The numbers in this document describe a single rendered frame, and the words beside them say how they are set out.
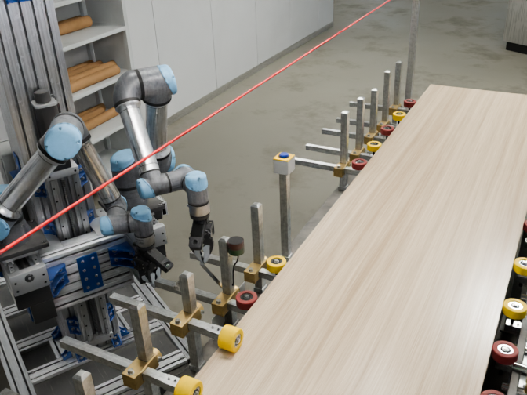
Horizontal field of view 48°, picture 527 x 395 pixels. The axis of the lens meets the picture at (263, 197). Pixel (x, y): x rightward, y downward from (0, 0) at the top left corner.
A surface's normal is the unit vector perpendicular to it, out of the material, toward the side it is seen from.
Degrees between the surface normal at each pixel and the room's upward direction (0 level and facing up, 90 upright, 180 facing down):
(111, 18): 90
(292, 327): 0
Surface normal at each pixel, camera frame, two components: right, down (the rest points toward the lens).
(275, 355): -0.04, -0.87
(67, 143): 0.26, 0.37
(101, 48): -0.46, 0.44
